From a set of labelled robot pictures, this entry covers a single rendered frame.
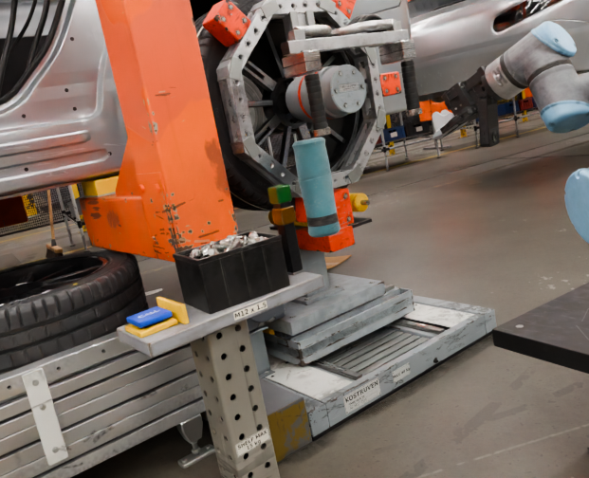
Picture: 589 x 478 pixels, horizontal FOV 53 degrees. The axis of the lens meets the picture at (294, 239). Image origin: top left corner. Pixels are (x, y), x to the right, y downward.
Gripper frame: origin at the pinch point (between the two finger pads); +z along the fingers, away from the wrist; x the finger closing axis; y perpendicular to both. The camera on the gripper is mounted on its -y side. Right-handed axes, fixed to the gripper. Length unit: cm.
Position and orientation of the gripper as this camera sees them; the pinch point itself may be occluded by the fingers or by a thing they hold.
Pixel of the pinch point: (438, 137)
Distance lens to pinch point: 153.2
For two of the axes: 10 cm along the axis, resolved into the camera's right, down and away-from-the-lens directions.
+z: -5.2, 3.8, 7.6
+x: -7.3, 2.7, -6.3
